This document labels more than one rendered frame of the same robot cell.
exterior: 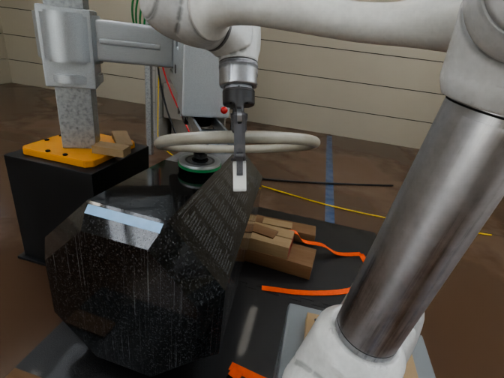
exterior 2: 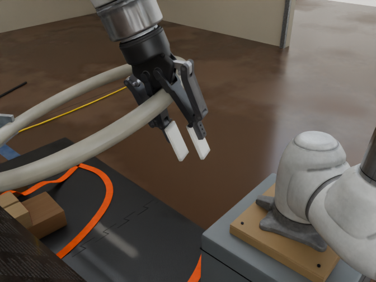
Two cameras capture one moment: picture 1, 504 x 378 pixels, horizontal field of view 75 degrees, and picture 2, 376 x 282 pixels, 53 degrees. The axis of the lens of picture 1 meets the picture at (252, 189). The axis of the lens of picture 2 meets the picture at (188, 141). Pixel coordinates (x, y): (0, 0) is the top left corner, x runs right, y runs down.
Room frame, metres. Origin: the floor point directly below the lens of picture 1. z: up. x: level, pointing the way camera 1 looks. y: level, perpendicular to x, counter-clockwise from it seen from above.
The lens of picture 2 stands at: (0.41, 0.52, 1.58)
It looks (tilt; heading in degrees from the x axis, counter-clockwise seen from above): 31 degrees down; 302
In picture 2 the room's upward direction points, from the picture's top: straight up
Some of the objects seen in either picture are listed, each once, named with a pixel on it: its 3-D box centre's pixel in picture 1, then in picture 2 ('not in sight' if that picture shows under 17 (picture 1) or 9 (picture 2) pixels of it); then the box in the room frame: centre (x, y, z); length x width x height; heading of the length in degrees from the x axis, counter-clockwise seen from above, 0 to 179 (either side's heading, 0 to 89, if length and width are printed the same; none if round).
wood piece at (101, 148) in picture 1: (111, 149); not in sight; (1.90, 0.89, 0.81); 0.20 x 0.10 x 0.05; 86
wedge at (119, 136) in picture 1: (121, 138); not in sight; (2.13, 0.92, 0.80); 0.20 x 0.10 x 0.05; 33
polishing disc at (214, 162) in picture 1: (199, 160); not in sight; (1.58, 0.28, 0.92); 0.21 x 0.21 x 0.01
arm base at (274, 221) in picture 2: not in sight; (294, 210); (0.58, -0.32, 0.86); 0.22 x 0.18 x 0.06; 1
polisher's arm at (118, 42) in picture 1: (109, 40); not in sight; (2.06, 0.94, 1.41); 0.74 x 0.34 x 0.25; 108
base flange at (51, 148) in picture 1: (82, 145); not in sight; (2.00, 1.13, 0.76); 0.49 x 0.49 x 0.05; 78
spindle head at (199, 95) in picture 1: (201, 67); not in sight; (1.65, 0.31, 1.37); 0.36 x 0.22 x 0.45; 20
